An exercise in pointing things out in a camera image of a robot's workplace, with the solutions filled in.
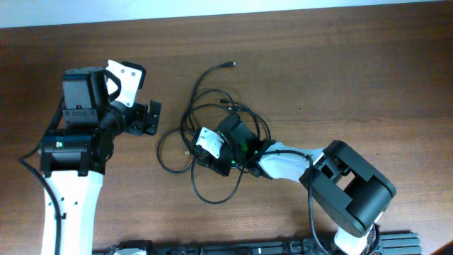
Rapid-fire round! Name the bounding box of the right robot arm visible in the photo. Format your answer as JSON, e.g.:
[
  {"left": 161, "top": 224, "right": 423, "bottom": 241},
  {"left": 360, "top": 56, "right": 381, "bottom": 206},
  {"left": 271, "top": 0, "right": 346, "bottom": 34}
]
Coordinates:
[{"left": 191, "top": 114, "right": 396, "bottom": 254}]

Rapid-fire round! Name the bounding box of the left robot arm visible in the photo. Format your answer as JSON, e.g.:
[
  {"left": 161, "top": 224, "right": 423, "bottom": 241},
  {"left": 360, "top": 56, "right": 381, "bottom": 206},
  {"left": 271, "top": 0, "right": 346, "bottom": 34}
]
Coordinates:
[{"left": 38, "top": 60, "right": 161, "bottom": 254}]

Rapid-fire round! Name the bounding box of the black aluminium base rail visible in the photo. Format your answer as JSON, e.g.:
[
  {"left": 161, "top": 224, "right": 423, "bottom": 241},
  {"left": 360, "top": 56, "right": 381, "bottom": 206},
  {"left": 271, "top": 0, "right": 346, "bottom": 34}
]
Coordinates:
[{"left": 92, "top": 232, "right": 422, "bottom": 255}]

